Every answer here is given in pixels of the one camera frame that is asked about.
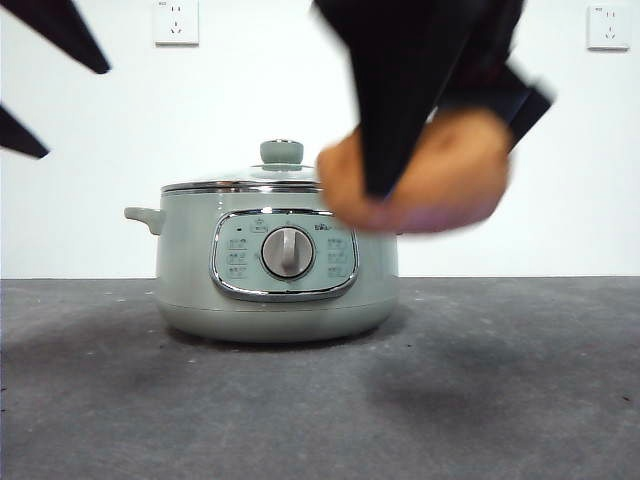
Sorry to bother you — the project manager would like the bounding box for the brown potato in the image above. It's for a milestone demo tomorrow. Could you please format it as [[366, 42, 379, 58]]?
[[316, 108, 516, 235]]

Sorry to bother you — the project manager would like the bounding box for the glass lid with green knob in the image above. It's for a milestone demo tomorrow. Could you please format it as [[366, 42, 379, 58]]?
[[160, 139, 326, 196]]

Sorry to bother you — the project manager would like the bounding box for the white wall socket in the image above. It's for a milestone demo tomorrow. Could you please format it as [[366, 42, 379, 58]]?
[[586, 4, 631, 52], [153, 0, 200, 48]]

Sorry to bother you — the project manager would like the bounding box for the pale green electric pot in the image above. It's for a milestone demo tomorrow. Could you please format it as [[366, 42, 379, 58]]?
[[123, 184, 401, 344]]

